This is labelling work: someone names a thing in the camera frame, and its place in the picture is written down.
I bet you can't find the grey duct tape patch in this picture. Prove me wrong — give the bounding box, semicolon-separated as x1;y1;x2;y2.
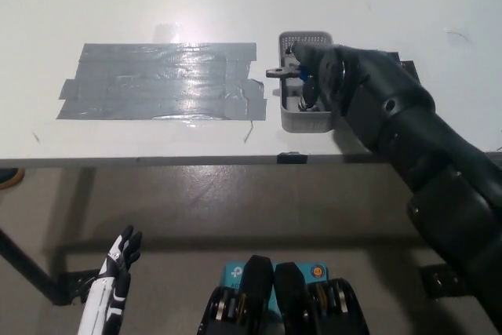
55;42;268;122

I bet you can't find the grey perforated plastic basket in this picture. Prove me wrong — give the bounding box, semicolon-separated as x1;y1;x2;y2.
277;30;337;133

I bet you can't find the black table foot bracket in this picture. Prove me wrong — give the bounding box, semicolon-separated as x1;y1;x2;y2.
57;270;99;307
417;264;466;299

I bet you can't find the teal robot body top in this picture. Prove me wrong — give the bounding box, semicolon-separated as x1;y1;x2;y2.
223;262;329;312

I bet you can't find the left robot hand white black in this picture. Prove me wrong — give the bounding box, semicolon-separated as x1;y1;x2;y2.
77;225;144;335

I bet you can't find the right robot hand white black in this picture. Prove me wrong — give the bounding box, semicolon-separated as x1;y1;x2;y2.
289;41;353;115

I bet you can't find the black tape patch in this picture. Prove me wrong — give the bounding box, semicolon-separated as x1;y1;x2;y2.
390;51;424;87

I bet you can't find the black diagonal table leg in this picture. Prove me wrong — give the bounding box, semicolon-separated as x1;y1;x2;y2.
0;227;66;307

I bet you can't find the blue handled plier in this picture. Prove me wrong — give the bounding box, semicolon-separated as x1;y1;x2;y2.
265;62;313;87

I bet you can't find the yellow black round object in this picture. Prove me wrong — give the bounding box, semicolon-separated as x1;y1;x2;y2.
0;168;26;191

